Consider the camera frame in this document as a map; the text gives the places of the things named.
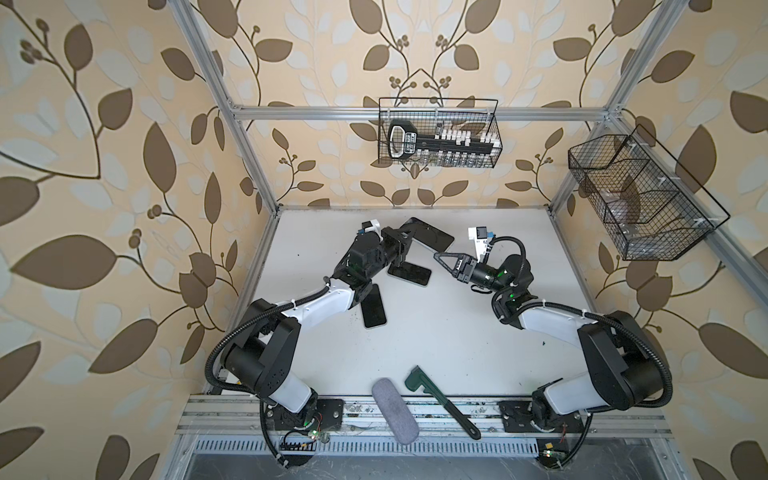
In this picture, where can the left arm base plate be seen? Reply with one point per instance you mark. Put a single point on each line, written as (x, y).
(292, 438)

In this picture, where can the grey felt glasses case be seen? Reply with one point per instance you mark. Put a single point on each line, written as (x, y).
(395, 412)

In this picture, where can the right black wire basket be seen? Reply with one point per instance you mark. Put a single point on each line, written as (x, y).
(653, 207)

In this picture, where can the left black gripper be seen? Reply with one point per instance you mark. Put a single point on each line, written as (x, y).
(395, 244)

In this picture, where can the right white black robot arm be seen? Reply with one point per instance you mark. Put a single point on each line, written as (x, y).
(623, 367)

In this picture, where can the green pipe wrench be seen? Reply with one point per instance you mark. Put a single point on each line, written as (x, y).
(418, 379)

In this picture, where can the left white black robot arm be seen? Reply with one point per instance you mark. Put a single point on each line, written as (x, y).
(256, 357)

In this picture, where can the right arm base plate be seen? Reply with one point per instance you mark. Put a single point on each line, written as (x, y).
(562, 435)

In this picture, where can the black smartphone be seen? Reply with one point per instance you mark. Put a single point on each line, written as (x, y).
(411, 273)
(428, 235)
(372, 309)

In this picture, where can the black socket tool set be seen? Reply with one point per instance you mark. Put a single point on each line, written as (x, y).
(403, 141)

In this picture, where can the black wire basket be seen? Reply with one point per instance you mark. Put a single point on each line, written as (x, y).
(653, 207)
(477, 115)

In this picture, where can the back black wire basket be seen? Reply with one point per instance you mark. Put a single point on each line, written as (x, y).
(477, 115)

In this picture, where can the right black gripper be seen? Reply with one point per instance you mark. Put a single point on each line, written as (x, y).
(466, 266)

